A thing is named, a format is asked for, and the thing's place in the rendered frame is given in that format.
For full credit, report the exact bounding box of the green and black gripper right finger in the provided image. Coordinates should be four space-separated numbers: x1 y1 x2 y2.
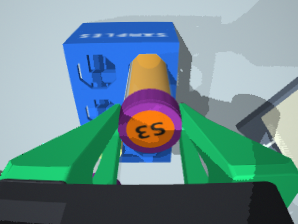
179 103 298 208

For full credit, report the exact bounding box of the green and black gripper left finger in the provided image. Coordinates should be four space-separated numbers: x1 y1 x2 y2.
0 104 121 184

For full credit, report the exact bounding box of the blue sample rack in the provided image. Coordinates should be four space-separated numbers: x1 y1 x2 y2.
63 22 179 163

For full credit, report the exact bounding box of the dark grey flat base plate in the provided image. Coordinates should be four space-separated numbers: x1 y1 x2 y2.
235 77 298 154

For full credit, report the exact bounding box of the grey flat mat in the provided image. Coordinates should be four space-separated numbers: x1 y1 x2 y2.
0 0 298 185

